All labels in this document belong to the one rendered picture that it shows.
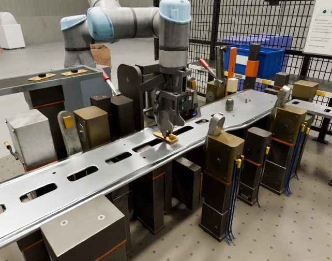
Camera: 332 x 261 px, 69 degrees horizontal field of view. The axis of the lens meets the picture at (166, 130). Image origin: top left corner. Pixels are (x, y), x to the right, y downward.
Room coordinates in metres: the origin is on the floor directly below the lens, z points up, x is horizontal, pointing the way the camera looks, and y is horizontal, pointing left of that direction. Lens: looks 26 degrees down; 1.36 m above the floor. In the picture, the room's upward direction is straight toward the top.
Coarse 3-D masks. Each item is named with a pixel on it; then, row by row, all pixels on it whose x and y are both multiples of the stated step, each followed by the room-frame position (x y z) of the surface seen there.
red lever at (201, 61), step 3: (201, 60) 1.17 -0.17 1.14; (201, 63) 1.16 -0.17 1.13; (204, 63) 1.15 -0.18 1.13; (204, 66) 1.15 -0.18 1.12; (207, 66) 1.14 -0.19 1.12; (207, 69) 1.14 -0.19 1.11; (210, 69) 1.13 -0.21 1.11; (210, 72) 1.12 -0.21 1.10; (213, 72) 1.12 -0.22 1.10; (213, 75) 1.11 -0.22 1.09; (222, 81) 1.08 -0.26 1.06
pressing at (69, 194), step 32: (256, 96) 1.07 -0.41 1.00; (224, 128) 0.74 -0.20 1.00; (64, 160) 0.54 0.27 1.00; (96, 160) 0.54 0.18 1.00; (128, 160) 0.54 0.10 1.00; (160, 160) 0.55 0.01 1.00; (0, 192) 0.41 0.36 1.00; (64, 192) 0.41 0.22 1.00; (96, 192) 0.42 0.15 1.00; (0, 224) 0.33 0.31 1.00; (32, 224) 0.33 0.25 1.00
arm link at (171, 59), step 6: (162, 54) 0.62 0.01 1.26; (168, 54) 0.61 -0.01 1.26; (174, 54) 0.61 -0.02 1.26; (180, 54) 0.62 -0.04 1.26; (186, 54) 0.63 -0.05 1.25; (162, 60) 0.62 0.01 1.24; (168, 60) 0.61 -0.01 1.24; (174, 60) 0.61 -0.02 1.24; (180, 60) 0.62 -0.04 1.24; (186, 60) 0.63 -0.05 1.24; (162, 66) 0.63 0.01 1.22; (168, 66) 0.61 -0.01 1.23; (174, 66) 0.61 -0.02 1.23; (180, 66) 0.62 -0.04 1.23
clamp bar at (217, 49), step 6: (216, 48) 1.10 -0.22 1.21; (222, 48) 1.09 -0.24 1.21; (228, 48) 1.08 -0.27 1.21; (216, 54) 1.09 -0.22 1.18; (222, 54) 1.10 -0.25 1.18; (216, 60) 1.09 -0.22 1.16; (222, 60) 1.10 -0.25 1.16; (216, 66) 1.09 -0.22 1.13; (222, 66) 1.10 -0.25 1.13; (216, 72) 1.09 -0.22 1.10; (222, 72) 1.10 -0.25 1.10; (216, 78) 1.08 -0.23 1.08; (222, 78) 1.09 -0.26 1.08
